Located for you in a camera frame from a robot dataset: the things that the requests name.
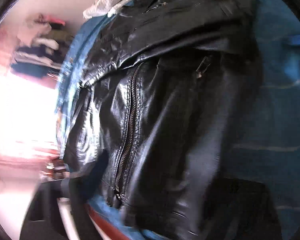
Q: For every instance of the stack of folded clothes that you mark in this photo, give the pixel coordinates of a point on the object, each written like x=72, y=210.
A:
x=43, y=46

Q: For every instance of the blue patterned bed sheet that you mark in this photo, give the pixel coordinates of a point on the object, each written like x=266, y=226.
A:
x=268, y=144

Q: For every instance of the black leather jacket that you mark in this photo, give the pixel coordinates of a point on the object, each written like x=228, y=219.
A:
x=162, y=92

